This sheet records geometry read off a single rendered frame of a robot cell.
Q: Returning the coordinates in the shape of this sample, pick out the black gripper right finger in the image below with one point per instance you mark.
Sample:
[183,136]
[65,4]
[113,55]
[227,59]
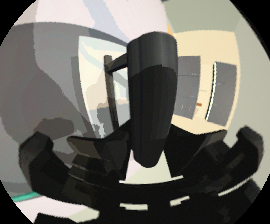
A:
[182,147]

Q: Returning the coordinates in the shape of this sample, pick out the grey rectangular mat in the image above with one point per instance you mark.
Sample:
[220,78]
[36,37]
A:
[40,91]

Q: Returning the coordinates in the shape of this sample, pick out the teal small trowel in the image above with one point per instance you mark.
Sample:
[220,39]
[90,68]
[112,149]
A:
[23,196]

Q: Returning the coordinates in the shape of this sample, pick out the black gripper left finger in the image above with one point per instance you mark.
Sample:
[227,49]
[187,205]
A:
[115,148]

